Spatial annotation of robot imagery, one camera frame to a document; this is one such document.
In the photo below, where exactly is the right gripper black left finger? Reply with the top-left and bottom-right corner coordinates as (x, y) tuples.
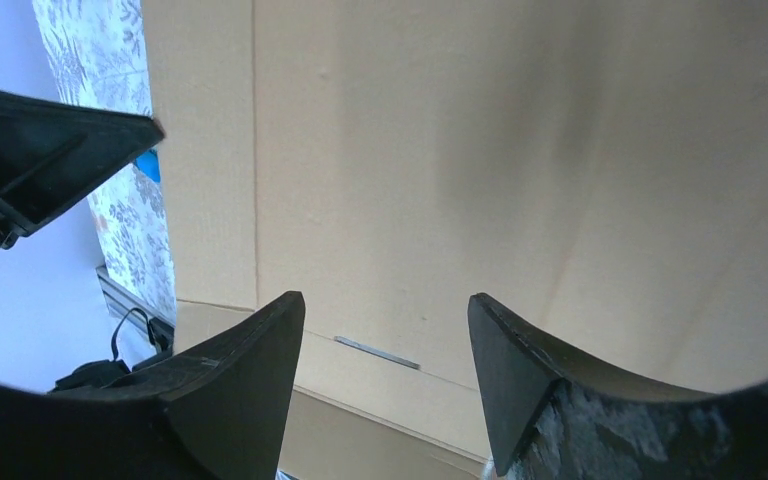
(0, 291), (305, 479)

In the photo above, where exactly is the floral patterned table mat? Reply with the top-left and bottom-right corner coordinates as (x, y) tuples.
(31, 0), (180, 326)

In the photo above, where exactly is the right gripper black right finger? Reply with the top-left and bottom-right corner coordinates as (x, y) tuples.
(468, 293), (768, 479)

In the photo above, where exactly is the black blue marker pen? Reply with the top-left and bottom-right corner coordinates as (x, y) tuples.
(134, 149), (161, 183)

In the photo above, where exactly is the aluminium frame rail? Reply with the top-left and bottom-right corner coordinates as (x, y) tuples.
(96, 266), (175, 354)

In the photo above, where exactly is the brown cardboard box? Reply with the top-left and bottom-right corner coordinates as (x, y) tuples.
(142, 1), (768, 479)

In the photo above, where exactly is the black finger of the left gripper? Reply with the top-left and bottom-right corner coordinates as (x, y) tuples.
(0, 90), (164, 250)

